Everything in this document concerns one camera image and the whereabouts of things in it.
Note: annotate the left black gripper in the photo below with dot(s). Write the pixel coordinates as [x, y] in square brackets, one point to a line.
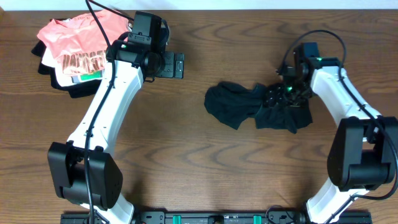
[168, 71]

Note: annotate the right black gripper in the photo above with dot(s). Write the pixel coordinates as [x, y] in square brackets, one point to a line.
[273, 96]

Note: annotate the black garment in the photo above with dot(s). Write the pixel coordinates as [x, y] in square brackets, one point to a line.
[231, 104]

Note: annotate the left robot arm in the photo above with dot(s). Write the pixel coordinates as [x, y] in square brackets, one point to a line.
[83, 169]

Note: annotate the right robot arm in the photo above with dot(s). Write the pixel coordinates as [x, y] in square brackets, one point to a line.
[362, 156]

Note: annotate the white folded t-shirt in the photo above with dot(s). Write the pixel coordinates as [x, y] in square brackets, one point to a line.
[65, 80]

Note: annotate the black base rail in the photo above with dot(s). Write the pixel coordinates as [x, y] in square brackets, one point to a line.
[199, 217]

